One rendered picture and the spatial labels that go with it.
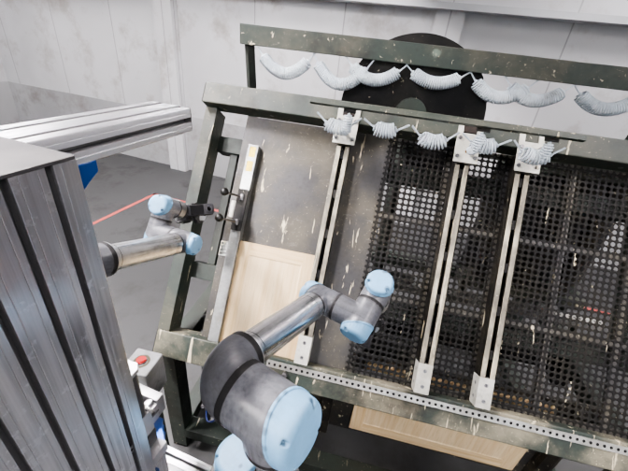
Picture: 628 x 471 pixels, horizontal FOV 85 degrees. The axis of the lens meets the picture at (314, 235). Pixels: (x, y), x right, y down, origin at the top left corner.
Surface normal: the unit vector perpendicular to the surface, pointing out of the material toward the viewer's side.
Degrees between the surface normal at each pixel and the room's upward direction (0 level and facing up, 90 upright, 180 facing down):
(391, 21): 90
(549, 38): 90
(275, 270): 57
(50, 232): 90
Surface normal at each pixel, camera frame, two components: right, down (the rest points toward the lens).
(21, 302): 0.94, 0.25
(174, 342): -0.11, -0.07
